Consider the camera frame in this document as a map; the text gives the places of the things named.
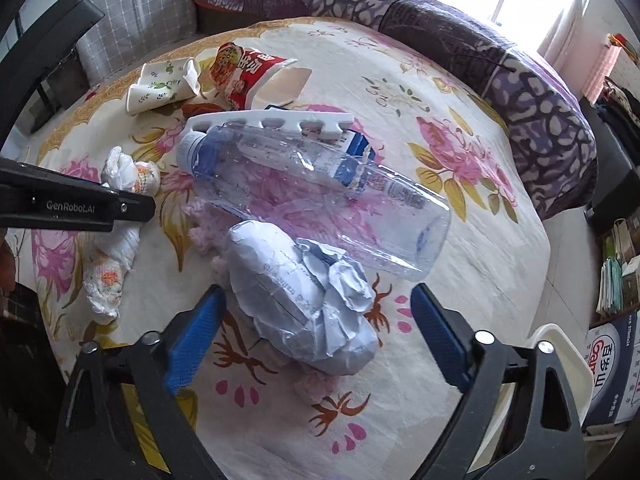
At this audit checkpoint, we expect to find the lower Ganten cardboard box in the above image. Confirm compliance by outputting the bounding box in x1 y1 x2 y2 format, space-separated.
582 310 640 427

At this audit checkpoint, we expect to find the white plastic trash bin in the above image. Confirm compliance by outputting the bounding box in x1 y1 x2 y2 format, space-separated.
464 322 596 470

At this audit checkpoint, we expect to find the blue-white paper ball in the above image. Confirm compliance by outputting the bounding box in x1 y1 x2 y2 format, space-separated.
222 220 378 376

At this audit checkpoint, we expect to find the white tissue wad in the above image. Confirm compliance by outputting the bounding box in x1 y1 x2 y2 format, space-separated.
84 146 160 325

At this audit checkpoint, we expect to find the pink storage cabinet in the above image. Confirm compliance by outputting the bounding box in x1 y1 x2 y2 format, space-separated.
582 34 639 105

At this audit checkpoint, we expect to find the orange brown wrapper scrap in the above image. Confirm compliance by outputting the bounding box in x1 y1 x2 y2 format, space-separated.
181 102 224 119

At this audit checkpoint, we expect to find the clear plastic water bottle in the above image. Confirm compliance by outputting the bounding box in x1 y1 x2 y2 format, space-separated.
176 125 451 281

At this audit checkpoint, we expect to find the blue white carton box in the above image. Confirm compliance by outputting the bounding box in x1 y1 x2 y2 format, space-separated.
261 104 378 162

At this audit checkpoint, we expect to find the wooden bookshelf with books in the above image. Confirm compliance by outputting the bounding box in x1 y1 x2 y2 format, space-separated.
593 209 639 323

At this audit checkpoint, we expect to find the white floral paper cup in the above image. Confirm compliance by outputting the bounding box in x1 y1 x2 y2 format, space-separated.
126 58 201 116

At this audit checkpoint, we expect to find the dark storage bench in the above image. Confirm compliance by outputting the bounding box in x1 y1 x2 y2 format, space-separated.
579 98 639 236

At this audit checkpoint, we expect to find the floral cream bed sheet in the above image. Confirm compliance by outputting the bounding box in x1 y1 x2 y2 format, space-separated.
30 15 551 480

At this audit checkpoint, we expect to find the purple patterned quilt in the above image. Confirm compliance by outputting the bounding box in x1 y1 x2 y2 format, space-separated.
194 0 598 220

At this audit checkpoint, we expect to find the grey checked cushion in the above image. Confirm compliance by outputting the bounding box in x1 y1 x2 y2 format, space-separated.
76 0 196 86

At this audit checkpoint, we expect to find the pile of folded clothes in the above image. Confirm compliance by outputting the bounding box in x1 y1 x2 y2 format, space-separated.
596 77 639 150

